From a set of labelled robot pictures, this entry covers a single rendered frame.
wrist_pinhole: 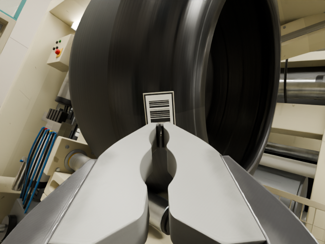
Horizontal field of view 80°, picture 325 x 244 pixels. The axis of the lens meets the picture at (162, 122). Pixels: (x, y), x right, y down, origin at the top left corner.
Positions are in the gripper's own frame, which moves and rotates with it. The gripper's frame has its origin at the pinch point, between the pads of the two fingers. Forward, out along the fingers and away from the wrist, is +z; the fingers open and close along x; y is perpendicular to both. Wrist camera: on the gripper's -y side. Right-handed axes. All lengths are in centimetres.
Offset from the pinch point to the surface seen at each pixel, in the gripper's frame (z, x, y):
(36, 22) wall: 314, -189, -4
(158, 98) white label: 13.0, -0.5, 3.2
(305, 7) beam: 70, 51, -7
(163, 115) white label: 12.5, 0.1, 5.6
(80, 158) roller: 27.8, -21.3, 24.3
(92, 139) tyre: 21.5, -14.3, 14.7
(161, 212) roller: 8.3, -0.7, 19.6
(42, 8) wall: 328, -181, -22
